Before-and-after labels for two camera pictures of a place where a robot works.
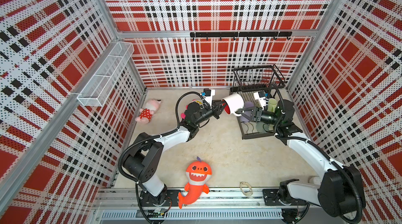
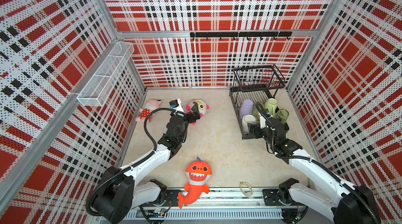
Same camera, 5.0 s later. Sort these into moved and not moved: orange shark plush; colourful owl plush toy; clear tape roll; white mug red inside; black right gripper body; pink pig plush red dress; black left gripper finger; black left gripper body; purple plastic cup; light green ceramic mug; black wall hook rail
Moved: white mug red inside; black left gripper body; black right gripper body; black left gripper finger
Not moved: purple plastic cup; colourful owl plush toy; orange shark plush; pink pig plush red dress; light green ceramic mug; black wall hook rail; clear tape roll
